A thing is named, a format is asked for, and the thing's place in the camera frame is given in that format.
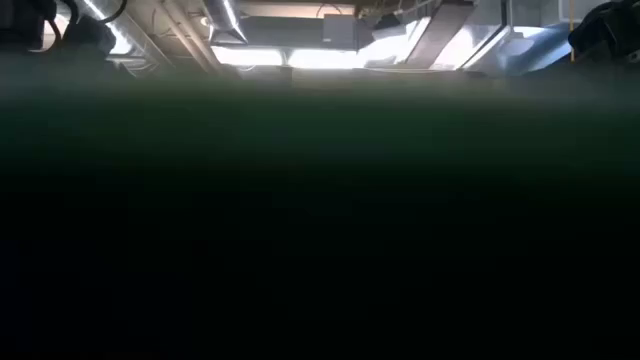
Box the long yellow hanging cable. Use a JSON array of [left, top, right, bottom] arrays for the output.
[[569, 0, 577, 64]]

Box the grey ceiling box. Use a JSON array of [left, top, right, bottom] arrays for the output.
[[322, 13, 359, 50]]

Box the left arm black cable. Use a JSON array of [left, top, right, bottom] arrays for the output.
[[98, 0, 129, 25]]

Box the rectangular silver ceiling duct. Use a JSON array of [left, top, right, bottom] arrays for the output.
[[462, 0, 611, 79]]

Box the short round silver duct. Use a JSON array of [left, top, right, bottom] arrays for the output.
[[202, 0, 250, 45]]

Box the teal round plate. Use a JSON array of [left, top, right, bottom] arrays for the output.
[[0, 64, 640, 360]]

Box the long spiral silver duct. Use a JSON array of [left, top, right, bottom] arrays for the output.
[[82, 0, 224, 76]]

